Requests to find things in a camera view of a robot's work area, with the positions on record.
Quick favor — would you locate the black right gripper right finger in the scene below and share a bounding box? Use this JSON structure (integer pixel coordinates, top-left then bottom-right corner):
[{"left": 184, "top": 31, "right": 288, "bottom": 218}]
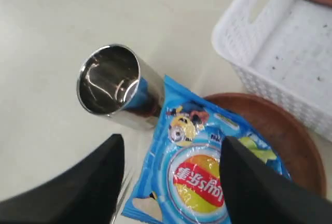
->
[{"left": 219, "top": 136, "right": 331, "bottom": 223}]

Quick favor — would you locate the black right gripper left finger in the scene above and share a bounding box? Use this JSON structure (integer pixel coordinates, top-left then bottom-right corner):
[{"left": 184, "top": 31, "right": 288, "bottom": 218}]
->
[{"left": 1, "top": 134, "right": 125, "bottom": 223}]

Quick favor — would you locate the silver metal fork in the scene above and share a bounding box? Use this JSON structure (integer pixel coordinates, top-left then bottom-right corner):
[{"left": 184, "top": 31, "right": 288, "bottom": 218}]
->
[{"left": 110, "top": 167, "right": 135, "bottom": 224}]

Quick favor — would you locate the brown round wooden plate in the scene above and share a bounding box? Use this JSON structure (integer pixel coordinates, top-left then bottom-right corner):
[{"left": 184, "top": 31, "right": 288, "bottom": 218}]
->
[{"left": 205, "top": 93, "right": 327, "bottom": 198}]

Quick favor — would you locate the blue chips snack bag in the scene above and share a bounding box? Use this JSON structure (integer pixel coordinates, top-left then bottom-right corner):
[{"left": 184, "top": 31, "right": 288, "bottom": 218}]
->
[{"left": 122, "top": 76, "right": 289, "bottom": 223}]

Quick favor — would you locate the clear faceted glass cup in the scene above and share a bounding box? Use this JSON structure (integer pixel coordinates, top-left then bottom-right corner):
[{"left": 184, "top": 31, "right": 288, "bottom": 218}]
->
[{"left": 76, "top": 44, "right": 164, "bottom": 130}]

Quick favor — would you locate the white perforated plastic basket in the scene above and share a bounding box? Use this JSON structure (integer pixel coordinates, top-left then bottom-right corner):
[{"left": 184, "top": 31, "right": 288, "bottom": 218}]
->
[{"left": 212, "top": 0, "right": 331, "bottom": 139}]

